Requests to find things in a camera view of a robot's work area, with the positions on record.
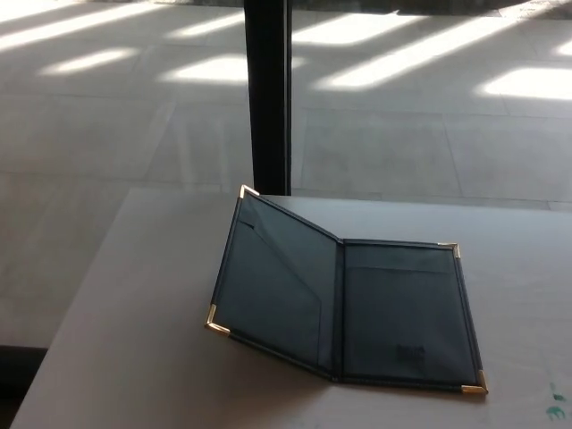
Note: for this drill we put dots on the black vertical window frame post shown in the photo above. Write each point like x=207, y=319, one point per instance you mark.
x=268, y=98

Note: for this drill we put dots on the dark blue gold-cornered diary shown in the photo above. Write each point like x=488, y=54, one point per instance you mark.
x=393, y=313

